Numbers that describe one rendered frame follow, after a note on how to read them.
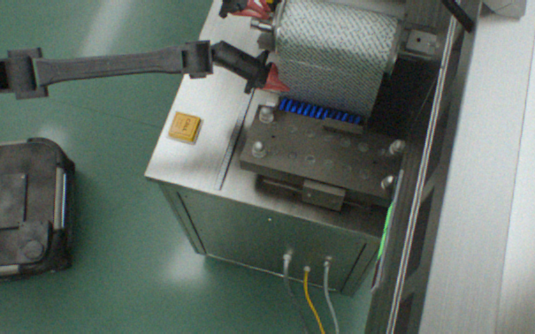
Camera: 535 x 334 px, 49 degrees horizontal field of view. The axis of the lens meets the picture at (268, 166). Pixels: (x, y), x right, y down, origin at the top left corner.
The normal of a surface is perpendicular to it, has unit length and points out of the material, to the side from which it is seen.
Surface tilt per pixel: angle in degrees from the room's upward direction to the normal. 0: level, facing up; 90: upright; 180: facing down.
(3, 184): 0
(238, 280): 0
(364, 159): 0
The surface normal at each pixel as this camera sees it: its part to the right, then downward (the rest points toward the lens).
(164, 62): 0.21, 0.19
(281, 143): -0.02, -0.39
